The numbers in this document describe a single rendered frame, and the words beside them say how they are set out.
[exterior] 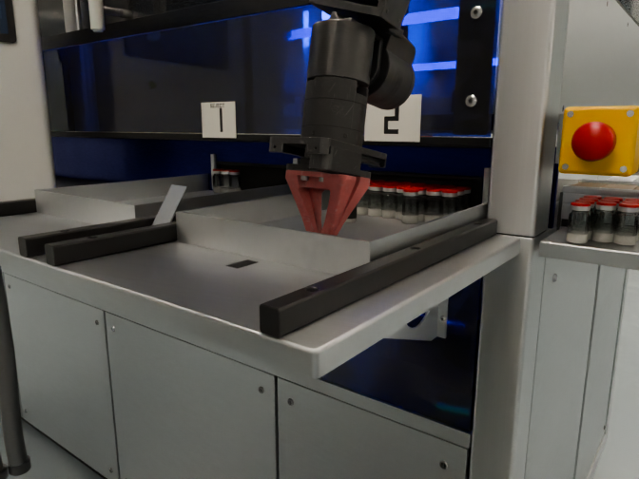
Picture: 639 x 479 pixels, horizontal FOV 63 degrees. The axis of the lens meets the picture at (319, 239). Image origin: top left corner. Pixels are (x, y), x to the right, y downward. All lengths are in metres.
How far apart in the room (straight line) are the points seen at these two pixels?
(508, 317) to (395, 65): 0.34
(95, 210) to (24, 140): 0.51
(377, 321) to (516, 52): 0.39
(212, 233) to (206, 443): 0.69
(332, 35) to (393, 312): 0.24
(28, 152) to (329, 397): 0.79
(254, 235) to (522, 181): 0.32
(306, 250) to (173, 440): 0.86
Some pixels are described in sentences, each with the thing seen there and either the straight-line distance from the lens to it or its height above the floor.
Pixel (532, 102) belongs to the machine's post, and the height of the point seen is 1.04.
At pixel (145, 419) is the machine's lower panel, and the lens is 1.35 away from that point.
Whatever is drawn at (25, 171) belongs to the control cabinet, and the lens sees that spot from 1.25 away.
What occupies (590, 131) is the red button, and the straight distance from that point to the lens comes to 0.60.
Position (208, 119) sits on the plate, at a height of 1.02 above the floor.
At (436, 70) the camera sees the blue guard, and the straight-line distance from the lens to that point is 0.70.
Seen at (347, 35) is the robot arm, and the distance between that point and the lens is 0.48.
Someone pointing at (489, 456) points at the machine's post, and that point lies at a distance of 0.79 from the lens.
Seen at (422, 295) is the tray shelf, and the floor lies 0.88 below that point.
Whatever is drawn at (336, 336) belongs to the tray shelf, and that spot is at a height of 0.88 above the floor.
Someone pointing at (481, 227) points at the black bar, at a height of 0.90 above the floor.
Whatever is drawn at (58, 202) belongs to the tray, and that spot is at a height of 0.90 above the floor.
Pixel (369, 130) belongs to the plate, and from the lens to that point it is 0.74.
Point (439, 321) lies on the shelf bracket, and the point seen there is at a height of 0.75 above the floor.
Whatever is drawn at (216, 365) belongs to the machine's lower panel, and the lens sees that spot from 1.07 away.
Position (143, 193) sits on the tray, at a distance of 1.00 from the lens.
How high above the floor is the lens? 1.01
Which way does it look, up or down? 12 degrees down
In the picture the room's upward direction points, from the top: straight up
